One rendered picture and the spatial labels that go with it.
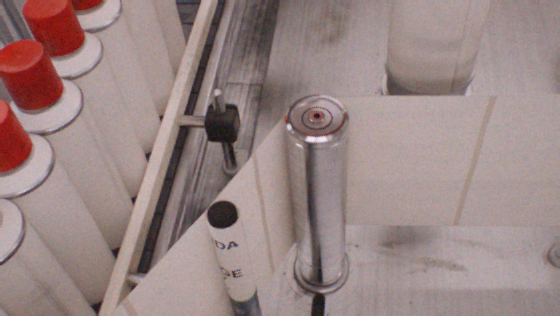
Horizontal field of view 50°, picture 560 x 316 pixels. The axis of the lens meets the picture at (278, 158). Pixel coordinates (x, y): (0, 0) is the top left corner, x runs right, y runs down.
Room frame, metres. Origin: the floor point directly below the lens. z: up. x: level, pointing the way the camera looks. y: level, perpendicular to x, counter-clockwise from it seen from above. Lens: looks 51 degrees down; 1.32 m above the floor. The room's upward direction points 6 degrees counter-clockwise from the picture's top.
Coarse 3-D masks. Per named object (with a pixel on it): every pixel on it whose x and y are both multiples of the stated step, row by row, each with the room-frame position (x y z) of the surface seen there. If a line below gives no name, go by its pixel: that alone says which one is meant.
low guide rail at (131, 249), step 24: (216, 0) 0.59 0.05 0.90; (192, 48) 0.49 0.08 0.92; (192, 72) 0.46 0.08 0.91; (168, 120) 0.39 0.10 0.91; (168, 144) 0.37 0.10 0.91; (144, 192) 0.31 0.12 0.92; (144, 216) 0.29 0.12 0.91; (144, 240) 0.27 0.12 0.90; (120, 264) 0.24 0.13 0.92; (120, 288) 0.22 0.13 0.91
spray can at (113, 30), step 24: (72, 0) 0.39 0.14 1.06; (96, 0) 0.39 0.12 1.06; (120, 0) 0.41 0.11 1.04; (96, 24) 0.38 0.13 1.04; (120, 24) 0.39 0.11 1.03; (120, 48) 0.39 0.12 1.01; (120, 72) 0.38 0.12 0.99; (144, 72) 0.41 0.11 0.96; (144, 96) 0.39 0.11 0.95; (144, 120) 0.38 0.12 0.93; (144, 144) 0.38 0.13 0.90
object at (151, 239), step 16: (176, 0) 0.63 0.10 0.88; (192, 0) 0.63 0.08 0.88; (224, 0) 0.62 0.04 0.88; (192, 16) 0.59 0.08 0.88; (208, 32) 0.56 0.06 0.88; (208, 48) 0.53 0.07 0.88; (192, 96) 0.46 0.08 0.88; (192, 112) 0.44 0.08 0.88; (176, 144) 0.39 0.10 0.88; (176, 160) 0.37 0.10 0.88; (160, 192) 0.34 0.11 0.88; (160, 208) 0.32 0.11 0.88; (160, 224) 0.31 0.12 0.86; (144, 256) 0.27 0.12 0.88; (144, 272) 0.25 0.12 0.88
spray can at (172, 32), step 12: (156, 0) 0.48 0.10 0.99; (168, 0) 0.49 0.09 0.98; (168, 12) 0.49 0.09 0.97; (168, 24) 0.48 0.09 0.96; (180, 24) 0.50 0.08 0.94; (168, 36) 0.48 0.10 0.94; (180, 36) 0.49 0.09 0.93; (168, 48) 0.48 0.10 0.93; (180, 48) 0.49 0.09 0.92; (180, 60) 0.49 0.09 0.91
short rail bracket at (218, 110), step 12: (216, 96) 0.38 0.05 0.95; (216, 108) 0.39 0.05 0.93; (228, 108) 0.40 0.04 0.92; (216, 120) 0.38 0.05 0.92; (228, 120) 0.38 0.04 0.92; (216, 132) 0.38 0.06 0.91; (228, 132) 0.37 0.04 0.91; (228, 144) 0.38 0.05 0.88; (228, 156) 0.38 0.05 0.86; (228, 168) 0.39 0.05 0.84
